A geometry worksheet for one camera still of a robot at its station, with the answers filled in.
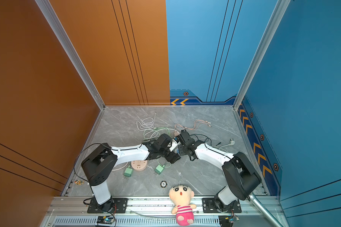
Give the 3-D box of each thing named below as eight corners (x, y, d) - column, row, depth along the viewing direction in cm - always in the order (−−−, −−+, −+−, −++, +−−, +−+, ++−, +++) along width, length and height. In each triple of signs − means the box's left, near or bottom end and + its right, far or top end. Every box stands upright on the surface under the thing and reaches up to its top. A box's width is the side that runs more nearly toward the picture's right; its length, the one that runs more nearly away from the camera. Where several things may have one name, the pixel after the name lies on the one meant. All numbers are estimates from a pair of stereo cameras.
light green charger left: (123, 175, 86) (122, 173, 84) (128, 166, 89) (127, 165, 87) (130, 177, 85) (129, 176, 83) (134, 168, 88) (133, 167, 86)
